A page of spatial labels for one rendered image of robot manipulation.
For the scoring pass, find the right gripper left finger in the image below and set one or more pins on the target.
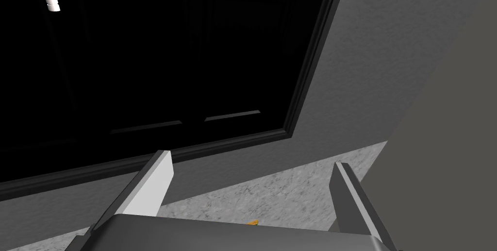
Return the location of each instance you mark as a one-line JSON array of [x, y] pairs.
[[149, 189]]

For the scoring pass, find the black panelled door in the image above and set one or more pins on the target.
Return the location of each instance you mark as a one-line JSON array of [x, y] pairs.
[[155, 56]]

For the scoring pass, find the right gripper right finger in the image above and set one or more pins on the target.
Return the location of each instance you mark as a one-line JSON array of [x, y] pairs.
[[355, 204]]

